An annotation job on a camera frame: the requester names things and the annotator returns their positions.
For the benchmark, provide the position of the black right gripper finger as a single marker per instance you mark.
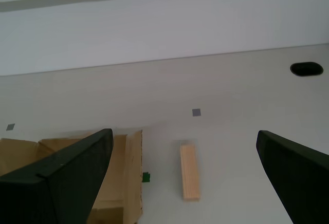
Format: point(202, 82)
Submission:
point(300, 177)
point(51, 183)

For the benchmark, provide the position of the brown cardboard box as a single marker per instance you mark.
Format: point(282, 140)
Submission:
point(128, 170)

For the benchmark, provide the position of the light wooden block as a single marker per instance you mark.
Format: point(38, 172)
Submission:
point(190, 172)

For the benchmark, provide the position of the grey tape square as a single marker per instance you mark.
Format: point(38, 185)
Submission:
point(10, 127)
point(196, 112)

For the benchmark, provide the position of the green tape strip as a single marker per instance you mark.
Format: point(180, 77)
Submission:
point(147, 177)

